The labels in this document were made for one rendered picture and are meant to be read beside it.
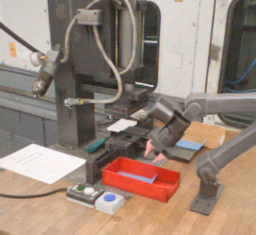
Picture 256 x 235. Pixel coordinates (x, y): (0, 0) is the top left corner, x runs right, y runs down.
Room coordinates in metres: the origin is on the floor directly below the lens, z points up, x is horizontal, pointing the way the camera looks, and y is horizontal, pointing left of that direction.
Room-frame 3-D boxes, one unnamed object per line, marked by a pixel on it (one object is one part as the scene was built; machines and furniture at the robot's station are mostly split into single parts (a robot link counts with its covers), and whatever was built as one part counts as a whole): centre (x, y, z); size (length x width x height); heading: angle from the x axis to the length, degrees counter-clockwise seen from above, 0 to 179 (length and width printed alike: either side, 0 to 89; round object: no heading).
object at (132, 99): (1.29, 0.20, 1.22); 0.26 x 0.18 x 0.30; 67
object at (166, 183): (1.03, 0.06, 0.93); 0.25 x 0.12 x 0.06; 67
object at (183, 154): (1.32, -0.09, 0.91); 0.17 x 0.16 x 0.02; 157
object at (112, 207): (0.89, 0.15, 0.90); 0.07 x 0.07 x 0.06; 67
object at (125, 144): (1.28, 0.13, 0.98); 0.20 x 0.10 x 0.01; 157
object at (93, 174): (1.05, 0.23, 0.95); 0.06 x 0.03 x 0.09; 157
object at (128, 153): (1.28, 0.13, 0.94); 0.20 x 0.10 x 0.07; 157
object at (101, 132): (1.33, 0.19, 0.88); 0.65 x 0.50 x 0.03; 157
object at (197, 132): (1.46, -0.17, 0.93); 0.25 x 0.13 x 0.08; 67
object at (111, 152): (1.11, 0.20, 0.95); 0.15 x 0.03 x 0.10; 157
